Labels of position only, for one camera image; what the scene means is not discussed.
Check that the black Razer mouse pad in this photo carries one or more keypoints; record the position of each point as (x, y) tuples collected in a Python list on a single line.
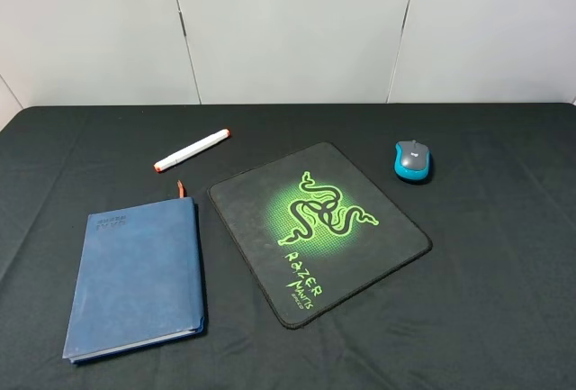
[(314, 231)]

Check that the black tablecloth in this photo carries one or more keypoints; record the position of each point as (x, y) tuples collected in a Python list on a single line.
[(491, 306)]

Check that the blue grey computer mouse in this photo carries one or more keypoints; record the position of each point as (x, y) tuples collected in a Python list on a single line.
[(413, 162)]

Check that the blue hardcover notebook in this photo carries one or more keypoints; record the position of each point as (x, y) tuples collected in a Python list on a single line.
[(139, 281)]

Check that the white marker pen orange caps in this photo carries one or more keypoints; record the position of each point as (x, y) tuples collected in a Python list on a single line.
[(191, 150)]

